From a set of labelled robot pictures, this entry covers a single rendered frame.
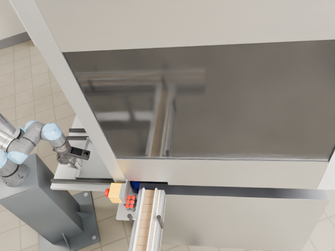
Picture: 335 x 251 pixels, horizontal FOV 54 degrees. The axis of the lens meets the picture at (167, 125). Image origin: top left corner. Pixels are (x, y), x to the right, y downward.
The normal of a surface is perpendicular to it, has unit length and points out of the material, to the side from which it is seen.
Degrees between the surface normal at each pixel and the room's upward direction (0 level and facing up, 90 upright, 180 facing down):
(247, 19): 90
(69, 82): 90
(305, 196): 0
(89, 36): 90
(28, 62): 0
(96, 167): 0
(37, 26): 90
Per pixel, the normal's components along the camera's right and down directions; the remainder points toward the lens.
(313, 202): -0.11, 0.79
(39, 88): -0.15, -0.61
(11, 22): 0.31, 0.72
